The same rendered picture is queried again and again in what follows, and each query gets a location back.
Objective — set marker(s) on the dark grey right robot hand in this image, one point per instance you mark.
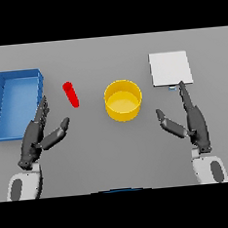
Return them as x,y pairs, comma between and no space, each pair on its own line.
195,122

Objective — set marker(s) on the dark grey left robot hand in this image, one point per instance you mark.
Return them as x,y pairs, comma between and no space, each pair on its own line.
33,139

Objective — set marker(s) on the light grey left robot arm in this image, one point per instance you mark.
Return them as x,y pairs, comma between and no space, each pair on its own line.
26,185

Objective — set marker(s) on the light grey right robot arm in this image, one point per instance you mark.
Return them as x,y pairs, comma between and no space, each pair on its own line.
209,169

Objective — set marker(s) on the pale square measuring scale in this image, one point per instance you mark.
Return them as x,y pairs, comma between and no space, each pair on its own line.
170,68

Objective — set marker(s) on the yellow bowl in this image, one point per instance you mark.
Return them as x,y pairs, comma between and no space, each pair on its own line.
123,100

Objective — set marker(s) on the blue tray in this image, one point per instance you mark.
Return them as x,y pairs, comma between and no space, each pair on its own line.
15,105

